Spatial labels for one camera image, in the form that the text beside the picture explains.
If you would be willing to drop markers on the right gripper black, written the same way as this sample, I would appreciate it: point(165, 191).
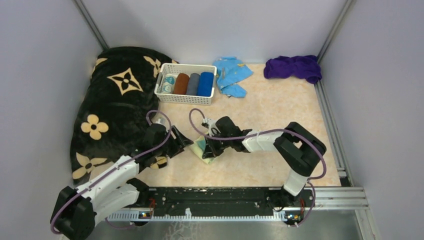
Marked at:
point(210, 151)

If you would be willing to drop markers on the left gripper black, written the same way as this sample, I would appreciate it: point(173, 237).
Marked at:
point(181, 139)

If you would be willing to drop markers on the yellow green towel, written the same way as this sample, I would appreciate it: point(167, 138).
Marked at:
point(198, 147)

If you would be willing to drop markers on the royal blue towel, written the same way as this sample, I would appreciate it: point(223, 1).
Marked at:
point(205, 84)

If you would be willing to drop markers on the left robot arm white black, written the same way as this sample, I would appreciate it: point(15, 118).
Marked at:
point(78, 210)

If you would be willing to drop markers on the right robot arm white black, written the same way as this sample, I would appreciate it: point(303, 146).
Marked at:
point(301, 150)

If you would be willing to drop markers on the brown rolled towel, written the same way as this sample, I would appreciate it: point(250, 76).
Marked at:
point(181, 84)

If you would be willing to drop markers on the grey rolled towel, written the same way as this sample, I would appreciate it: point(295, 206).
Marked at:
point(193, 83)

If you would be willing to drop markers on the white blue patterned rolled towel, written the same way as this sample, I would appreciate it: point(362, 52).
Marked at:
point(168, 84)

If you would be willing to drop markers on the white plastic basket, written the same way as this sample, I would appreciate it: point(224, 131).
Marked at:
point(173, 70)

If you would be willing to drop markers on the light blue patterned towel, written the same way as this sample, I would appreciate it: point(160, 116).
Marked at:
point(231, 71)

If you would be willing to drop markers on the black floral blanket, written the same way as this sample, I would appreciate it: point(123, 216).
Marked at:
point(111, 120)

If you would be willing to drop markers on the purple towel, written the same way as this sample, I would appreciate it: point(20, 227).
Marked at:
point(302, 67)

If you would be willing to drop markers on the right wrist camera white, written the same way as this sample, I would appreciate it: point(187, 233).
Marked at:
point(210, 124)

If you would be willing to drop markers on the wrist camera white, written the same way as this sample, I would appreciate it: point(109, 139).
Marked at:
point(161, 121)
point(210, 124)

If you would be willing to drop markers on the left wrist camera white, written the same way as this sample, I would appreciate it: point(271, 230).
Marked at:
point(161, 121)

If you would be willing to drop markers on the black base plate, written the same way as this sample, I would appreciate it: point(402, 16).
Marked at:
point(221, 201)

